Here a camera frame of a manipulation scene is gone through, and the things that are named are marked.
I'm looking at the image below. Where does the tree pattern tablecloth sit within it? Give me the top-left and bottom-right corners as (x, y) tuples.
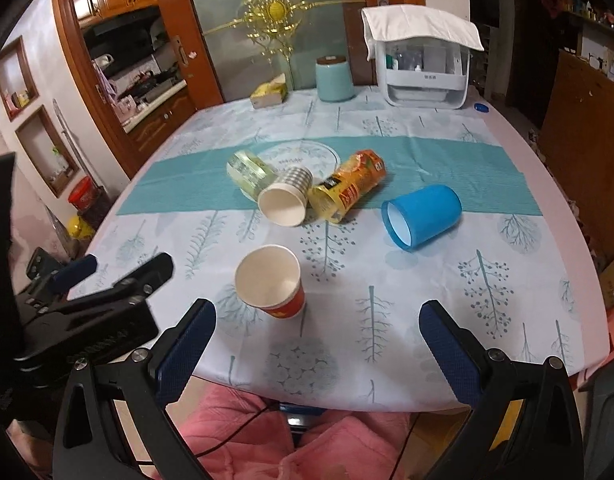
(76, 88), (586, 411)

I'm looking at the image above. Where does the yellow round object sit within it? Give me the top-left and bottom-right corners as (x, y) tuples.
(67, 216), (95, 240)

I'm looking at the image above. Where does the pink quilted clothing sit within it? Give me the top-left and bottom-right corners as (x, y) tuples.
(156, 383), (429, 480)

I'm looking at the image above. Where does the grey checkered paper cup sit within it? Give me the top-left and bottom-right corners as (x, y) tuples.
(257, 166), (313, 226)

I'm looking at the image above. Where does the green printed cup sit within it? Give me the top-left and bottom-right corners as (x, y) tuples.
(226, 151), (277, 202)

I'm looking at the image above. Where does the yellow tissue box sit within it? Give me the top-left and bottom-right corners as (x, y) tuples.
(249, 74), (287, 110)

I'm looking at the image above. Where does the wooden kitchen cabinet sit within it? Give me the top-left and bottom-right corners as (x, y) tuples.
(52, 0), (223, 177)

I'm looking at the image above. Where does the black cable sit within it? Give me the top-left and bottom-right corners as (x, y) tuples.
(136, 401), (281, 466)

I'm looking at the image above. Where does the small blue lid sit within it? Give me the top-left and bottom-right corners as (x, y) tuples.
(474, 103), (490, 113)

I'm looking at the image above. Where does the dark wooden shelf cabinet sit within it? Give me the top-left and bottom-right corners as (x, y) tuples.
(506, 0), (614, 266)

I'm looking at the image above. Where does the red paper cup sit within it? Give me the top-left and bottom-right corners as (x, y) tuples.
(234, 244), (306, 320)

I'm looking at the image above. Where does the red bucket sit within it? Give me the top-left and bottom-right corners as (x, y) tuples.
(68, 177), (96, 211)

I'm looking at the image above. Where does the orange printed cup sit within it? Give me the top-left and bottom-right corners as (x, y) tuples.
(308, 150), (386, 223)

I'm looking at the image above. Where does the glass door gold ornament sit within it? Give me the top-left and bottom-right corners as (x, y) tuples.
(181, 0), (368, 104)

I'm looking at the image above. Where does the white cloth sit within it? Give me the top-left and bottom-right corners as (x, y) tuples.
(361, 4), (484, 61)

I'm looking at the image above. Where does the teal ceramic jar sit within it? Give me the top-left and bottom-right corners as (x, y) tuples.
(316, 55), (355, 103)

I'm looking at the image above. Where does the blue plastic cup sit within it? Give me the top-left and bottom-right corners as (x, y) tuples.
(381, 184), (462, 252)

